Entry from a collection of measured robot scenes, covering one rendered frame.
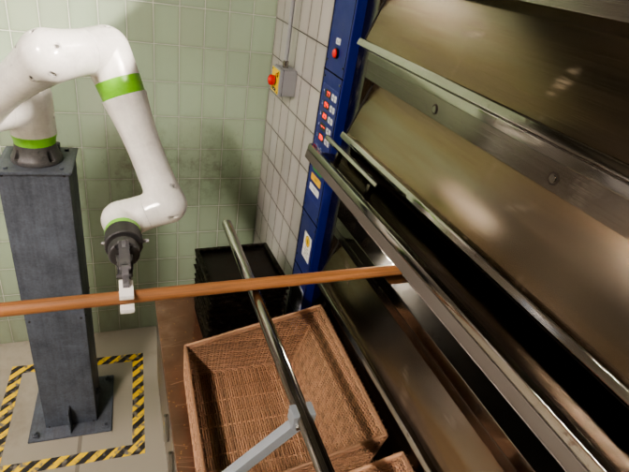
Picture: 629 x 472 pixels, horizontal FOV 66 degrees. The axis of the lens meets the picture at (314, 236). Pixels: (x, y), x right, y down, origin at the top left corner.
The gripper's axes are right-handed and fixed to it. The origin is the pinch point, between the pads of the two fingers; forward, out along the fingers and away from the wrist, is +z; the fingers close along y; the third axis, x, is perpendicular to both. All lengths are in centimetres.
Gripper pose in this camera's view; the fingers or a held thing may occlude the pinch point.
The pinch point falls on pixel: (126, 296)
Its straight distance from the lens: 116.7
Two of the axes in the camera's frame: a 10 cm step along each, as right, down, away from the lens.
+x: -9.3, 0.6, -3.7
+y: -1.5, 8.5, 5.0
